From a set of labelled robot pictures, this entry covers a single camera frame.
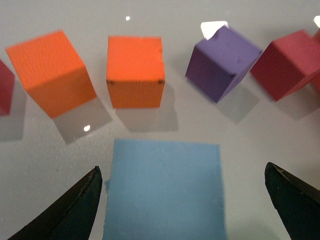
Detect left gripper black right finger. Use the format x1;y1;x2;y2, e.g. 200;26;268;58
264;162;320;240

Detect crimson foam block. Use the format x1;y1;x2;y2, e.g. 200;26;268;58
0;60;15;116

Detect pink plastic bin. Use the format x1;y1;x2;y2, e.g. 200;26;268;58
312;29;320;92

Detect dark red foam block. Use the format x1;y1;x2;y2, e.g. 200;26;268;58
250;30;318;101

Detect purple notched foam block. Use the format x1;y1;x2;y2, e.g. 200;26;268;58
185;26;262;103

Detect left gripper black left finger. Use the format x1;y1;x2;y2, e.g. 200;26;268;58
10;166;103;240

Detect light blue foam block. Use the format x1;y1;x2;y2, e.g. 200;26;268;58
103;139;227;240

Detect orange marked foam block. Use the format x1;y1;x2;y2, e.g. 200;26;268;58
106;35;166;109

